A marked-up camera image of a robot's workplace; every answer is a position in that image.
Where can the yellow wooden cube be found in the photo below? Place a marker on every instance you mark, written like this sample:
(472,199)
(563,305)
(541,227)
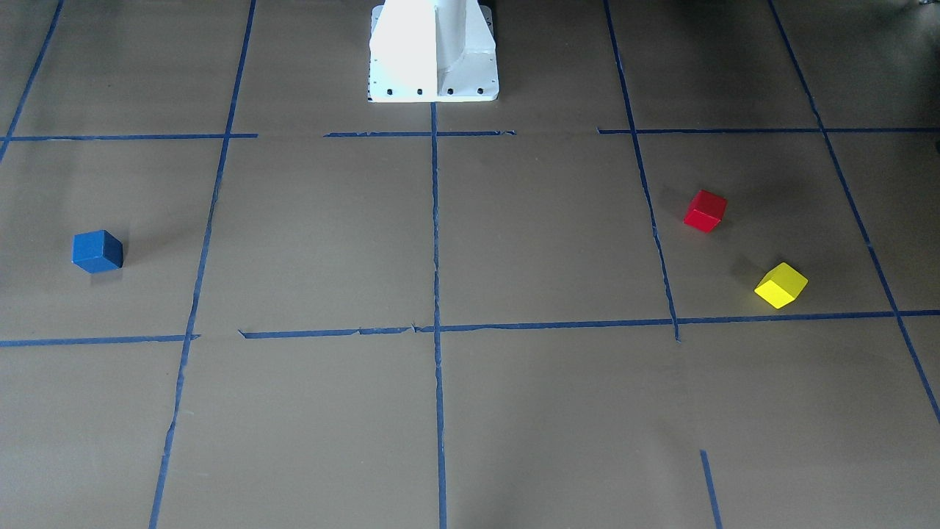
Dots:
(781,285)

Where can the white metal camera stand base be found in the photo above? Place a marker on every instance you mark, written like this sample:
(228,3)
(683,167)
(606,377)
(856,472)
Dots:
(429,51)

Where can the blue wooden cube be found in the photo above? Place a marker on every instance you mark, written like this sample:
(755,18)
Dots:
(97,252)

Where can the red wooden cube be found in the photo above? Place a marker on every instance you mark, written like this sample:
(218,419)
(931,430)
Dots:
(705,211)

